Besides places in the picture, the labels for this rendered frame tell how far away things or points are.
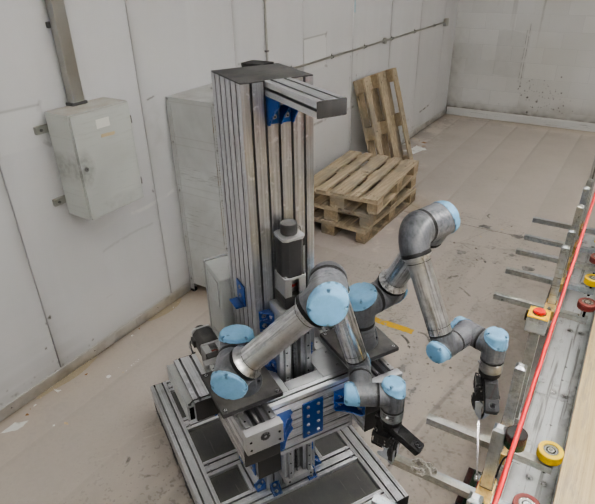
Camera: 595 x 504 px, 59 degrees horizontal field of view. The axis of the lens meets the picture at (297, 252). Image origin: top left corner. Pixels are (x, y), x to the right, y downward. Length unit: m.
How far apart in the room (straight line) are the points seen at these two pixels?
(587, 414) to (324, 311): 1.14
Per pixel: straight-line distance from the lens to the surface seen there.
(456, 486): 1.92
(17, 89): 3.19
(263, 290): 1.92
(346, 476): 2.72
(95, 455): 3.28
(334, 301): 1.45
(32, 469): 3.35
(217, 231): 3.90
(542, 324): 2.08
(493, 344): 1.81
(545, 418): 2.58
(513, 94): 9.31
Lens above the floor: 2.34
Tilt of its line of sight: 29 degrees down
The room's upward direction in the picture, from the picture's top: 1 degrees counter-clockwise
